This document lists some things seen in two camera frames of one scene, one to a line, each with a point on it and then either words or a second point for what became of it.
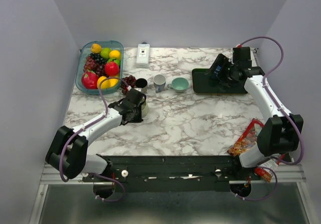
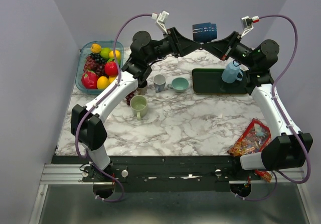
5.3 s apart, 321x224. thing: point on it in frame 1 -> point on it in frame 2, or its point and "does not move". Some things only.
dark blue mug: (217, 70) -> (204, 32)
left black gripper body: (136, 117) -> (166, 45)
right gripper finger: (219, 65) -> (220, 47)
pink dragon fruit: (89, 80) does not move
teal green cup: (179, 84) does not move
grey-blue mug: (159, 80) does not move
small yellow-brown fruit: (96, 48) does not move
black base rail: (171, 173) does not move
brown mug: (142, 83) does not move
